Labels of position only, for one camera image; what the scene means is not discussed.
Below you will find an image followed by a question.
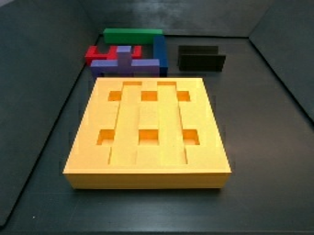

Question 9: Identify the red branched block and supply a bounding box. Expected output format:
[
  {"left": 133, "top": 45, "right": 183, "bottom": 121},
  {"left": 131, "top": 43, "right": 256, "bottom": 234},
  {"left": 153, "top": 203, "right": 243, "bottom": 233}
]
[{"left": 84, "top": 46, "right": 141, "bottom": 65}]

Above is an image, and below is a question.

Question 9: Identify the green rectangular block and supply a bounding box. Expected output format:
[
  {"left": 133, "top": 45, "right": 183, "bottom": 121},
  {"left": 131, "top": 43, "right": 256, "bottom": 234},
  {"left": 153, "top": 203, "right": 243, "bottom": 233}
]
[{"left": 103, "top": 28, "right": 163, "bottom": 45}]

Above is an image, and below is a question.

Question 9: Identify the yellow slotted board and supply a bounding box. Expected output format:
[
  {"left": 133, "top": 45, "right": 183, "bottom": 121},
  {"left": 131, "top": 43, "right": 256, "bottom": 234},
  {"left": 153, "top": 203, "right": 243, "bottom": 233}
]
[{"left": 64, "top": 78, "right": 231, "bottom": 189}]

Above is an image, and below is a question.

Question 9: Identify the blue rectangular bar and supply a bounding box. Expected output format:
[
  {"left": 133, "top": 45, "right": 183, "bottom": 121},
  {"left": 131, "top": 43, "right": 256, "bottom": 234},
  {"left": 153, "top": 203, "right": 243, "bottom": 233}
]
[{"left": 153, "top": 35, "right": 168, "bottom": 77}]

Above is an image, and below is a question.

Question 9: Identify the black angled bracket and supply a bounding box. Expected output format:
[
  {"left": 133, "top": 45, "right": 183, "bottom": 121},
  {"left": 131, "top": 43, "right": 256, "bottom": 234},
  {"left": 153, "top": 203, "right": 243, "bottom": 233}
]
[{"left": 178, "top": 45, "right": 226, "bottom": 72}]

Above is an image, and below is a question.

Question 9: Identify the purple branched block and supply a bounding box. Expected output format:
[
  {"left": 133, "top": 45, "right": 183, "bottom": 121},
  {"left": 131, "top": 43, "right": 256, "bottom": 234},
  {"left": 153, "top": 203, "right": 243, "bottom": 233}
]
[{"left": 89, "top": 46, "right": 159, "bottom": 78}]

